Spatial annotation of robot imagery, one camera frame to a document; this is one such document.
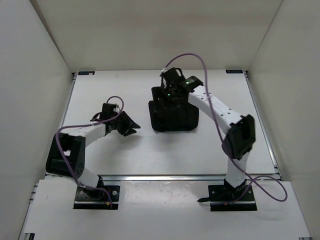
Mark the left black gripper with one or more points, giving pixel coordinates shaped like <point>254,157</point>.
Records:
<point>129,123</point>

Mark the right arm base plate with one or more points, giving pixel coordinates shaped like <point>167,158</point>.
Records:
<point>222,199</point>

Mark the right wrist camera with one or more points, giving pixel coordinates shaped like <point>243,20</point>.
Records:
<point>172,77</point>

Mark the black skirt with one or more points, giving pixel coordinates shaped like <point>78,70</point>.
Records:
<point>183,118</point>

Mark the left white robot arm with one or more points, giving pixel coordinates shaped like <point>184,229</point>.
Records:
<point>68,150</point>

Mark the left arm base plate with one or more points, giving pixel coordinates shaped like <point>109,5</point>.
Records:
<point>86,199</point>

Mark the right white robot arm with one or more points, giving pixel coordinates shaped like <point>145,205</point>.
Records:
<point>239,130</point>

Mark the left blue corner label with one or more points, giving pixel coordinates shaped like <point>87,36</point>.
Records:
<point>86,73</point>

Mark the aluminium front rail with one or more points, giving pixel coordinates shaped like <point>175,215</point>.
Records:
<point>188,177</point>

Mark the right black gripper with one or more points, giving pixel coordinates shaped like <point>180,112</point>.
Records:
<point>158,93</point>

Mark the right blue corner label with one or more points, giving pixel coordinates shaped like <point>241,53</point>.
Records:
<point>234,71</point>

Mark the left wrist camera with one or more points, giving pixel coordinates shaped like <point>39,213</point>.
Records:
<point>109,110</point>

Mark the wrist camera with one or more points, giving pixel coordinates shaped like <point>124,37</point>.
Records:
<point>172,77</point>
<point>109,110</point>

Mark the blue corner label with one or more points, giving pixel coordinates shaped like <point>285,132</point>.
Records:
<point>86,73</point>
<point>234,71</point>

